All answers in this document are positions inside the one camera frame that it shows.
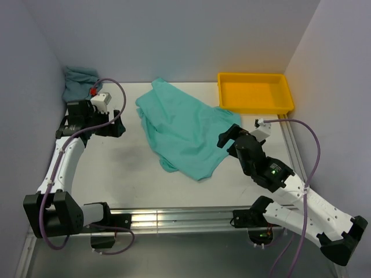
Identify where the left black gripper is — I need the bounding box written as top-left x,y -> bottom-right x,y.
85,107 -> 125,137

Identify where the teal green t-shirt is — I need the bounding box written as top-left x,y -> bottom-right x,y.
135,78 -> 241,181

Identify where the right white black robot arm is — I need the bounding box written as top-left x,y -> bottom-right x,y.
217,123 -> 368,266

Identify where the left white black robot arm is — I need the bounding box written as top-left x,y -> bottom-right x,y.
23,100 -> 125,250

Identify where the yellow plastic tray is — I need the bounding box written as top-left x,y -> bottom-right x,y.
217,72 -> 294,115

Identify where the crumpled grey-blue t-shirt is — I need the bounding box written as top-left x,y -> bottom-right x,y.
62,66 -> 99,103

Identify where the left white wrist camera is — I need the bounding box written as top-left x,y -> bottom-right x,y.
90,93 -> 112,114

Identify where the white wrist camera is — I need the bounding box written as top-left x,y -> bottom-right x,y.
249,118 -> 271,142
90,93 -> 112,114

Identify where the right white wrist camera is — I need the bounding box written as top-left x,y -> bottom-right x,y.
249,118 -> 271,142

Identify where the aluminium right side rail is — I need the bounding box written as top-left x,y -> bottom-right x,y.
279,121 -> 307,182

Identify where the aluminium front rail frame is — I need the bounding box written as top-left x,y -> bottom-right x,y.
16,208 -> 299,277

